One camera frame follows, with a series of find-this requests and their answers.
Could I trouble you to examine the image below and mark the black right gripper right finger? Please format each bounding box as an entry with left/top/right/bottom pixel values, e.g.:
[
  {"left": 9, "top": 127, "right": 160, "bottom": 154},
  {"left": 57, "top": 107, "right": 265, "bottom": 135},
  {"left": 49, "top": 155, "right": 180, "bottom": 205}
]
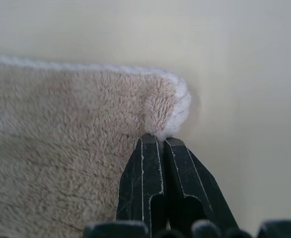
[{"left": 164, "top": 137, "right": 240, "bottom": 232}]

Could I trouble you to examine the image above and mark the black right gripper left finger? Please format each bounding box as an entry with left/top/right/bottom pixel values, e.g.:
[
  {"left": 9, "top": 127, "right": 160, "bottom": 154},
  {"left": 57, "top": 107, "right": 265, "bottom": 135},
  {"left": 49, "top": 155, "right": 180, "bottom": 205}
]
[{"left": 116, "top": 133, "right": 170, "bottom": 231}]

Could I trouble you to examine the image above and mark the beige fluffy towel white edge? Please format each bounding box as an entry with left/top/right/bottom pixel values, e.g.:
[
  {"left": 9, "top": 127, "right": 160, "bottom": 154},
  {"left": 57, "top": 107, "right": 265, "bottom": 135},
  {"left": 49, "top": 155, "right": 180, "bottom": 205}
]
[{"left": 0, "top": 53, "right": 192, "bottom": 238}]

